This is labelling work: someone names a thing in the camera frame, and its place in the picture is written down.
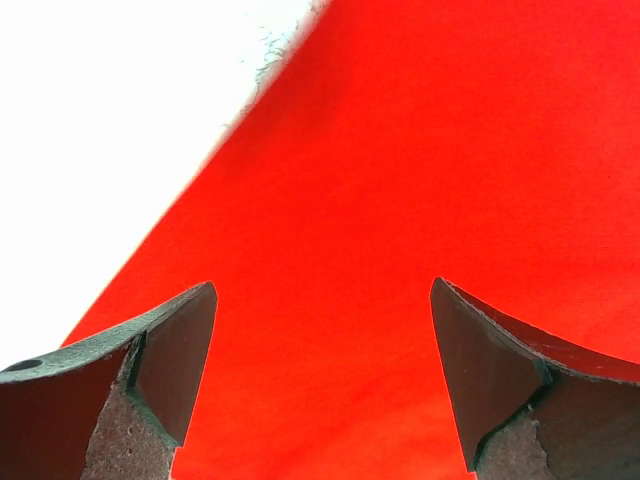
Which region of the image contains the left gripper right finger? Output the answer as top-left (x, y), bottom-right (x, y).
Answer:
top-left (430, 278), bottom-right (639, 480)

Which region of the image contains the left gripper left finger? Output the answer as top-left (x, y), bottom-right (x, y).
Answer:
top-left (1, 282), bottom-right (217, 479)

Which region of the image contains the bright red t shirt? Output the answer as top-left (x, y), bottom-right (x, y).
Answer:
top-left (70, 1), bottom-right (639, 479)

